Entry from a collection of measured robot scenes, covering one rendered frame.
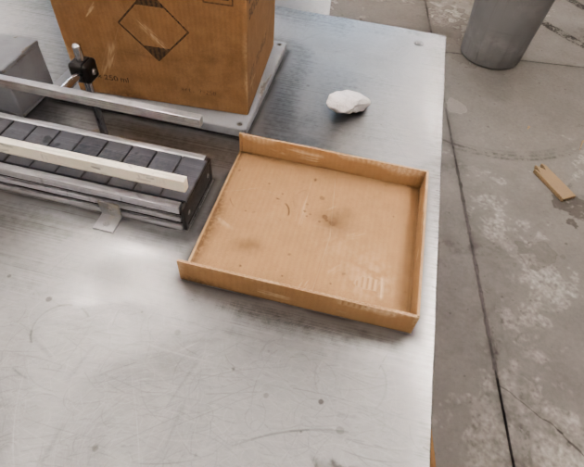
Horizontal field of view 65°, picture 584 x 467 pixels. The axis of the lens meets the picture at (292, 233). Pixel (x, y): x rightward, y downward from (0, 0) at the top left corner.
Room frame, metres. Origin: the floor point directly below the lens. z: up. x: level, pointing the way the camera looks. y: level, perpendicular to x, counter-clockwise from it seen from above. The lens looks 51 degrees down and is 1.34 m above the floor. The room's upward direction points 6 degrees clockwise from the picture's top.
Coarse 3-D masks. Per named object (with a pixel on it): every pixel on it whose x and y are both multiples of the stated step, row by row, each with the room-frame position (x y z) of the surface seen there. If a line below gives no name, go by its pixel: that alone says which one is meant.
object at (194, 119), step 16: (0, 80) 0.52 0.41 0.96; (16, 80) 0.52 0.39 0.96; (48, 96) 0.51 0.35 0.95; (64, 96) 0.50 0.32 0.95; (80, 96) 0.50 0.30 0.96; (96, 96) 0.50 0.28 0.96; (112, 96) 0.50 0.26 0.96; (128, 112) 0.49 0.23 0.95; (144, 112) 0.49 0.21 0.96; (160, 112) 0.48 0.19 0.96; (176, 112) 0.49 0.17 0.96
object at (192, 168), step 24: (0, 120) 0.53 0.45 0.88; (48, 144) 0.49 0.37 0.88; (72, 144) 0.49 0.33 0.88; (96, 144) 0.50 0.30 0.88; (120, 144) 0.50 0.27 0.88; (48, 168) 0.44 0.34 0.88; (72, 168) 0.45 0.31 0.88; (168, 168) 0.46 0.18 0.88; (192, 168) 0.47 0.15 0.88; (144, 192) 0.41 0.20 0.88; (168, 192) 0.42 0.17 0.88
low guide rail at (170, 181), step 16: (0, 144) 0.45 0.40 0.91; (16, 144) 0.45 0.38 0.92; (32, 144) 0.45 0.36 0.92; (48, 160) 0.44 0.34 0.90; (64, 160) 0.43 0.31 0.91; (80, 160) 0.43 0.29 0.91; (96, 160) 0.43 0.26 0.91; (112, 160) 0.43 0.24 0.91; (112, 176) 0.42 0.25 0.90; (128, 176) 0.42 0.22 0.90; (144, 176) 0.41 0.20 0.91; (160, 176) 0.41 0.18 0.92; (176, 176) 0.42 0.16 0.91
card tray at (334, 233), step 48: (240, 144) 0.57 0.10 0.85; (288, 144) 0.56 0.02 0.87; (240, 192) 0.48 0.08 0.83; (288, 192) 0.49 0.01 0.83; (336, 192) 0.50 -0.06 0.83; (384, 192) 0.51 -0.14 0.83; (240, 240) 0.38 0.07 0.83; (288, 240) 0.39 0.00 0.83; (336, 240) 0.40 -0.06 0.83; (384, 240) 0.41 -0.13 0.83; (240, 288) 0.30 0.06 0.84; (288, 288) 0.29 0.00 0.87; (336, 288) 0.32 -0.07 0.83; (384, 288) 0.33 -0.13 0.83
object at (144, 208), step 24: (24, 120) 0.54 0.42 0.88; (144, 144) 0.51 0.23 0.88; (0, 168) 0.43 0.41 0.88; (24, 168) 0.44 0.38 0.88; (24, 192) 0.43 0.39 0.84; (48, 192) 0.43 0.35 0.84; (72, 192) 0.42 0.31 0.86; (96, 192) 0.41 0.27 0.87; (120, 192) 0.41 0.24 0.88; (192, 192) 0.43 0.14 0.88; (144, 216) 0.40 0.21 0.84; (168, 216) 0.40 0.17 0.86; (192, 216) 0.42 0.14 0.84
